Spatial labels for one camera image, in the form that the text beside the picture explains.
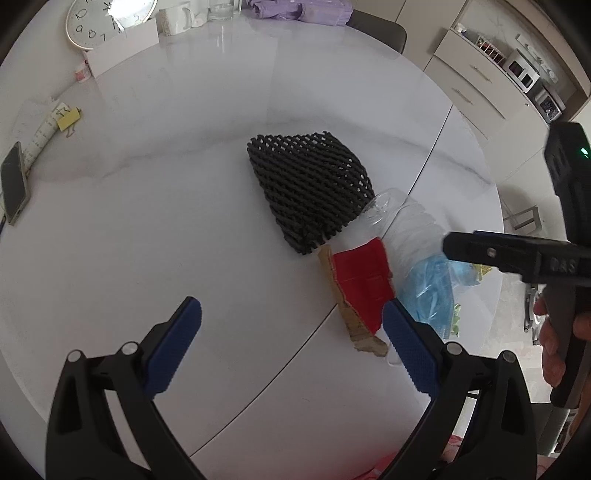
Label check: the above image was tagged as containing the round wall clock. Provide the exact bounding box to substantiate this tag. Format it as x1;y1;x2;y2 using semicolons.
65;0;157;51

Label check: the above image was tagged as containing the red brown cardboard piece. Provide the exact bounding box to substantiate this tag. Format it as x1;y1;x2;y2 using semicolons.
318;238;396;358

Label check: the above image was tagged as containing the yellow binder clip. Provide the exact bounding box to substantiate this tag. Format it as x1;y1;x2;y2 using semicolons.
57;107;82;138

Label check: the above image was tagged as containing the smartphone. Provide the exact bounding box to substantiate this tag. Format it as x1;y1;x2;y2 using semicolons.
1;142;30;226

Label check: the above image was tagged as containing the white oval table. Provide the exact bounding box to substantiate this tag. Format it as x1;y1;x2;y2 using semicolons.
1;17;503;479

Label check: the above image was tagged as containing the green crumpled paper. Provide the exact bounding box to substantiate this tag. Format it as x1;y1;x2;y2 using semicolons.
450;303;461;338

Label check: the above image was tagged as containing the clear plastic bottle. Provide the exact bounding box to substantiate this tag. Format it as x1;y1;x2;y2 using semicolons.
358;186;447;370

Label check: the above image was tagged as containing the purple tissue pack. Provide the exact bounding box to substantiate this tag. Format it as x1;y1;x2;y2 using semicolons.
247;0;353;26

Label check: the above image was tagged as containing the right human hand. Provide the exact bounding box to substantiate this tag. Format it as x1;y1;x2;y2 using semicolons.
534;298;566;388

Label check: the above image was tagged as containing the dark grey chair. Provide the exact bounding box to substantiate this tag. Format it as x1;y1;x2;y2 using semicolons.
346;10;407;54

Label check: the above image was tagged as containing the white drawer cabinet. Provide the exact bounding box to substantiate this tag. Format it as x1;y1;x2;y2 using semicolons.
421;27;551;142

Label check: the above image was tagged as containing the black foam net sleeve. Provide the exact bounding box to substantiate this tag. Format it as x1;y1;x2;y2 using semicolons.
246;131;375;255

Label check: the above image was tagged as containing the clear glass container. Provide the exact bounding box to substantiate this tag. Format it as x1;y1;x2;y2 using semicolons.
207;0;235;21

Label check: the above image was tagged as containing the blue face mask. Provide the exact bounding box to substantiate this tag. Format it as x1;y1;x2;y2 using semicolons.
398;254;474;340

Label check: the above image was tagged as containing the grey stool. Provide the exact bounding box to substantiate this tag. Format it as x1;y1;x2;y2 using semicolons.
501;202;543;236

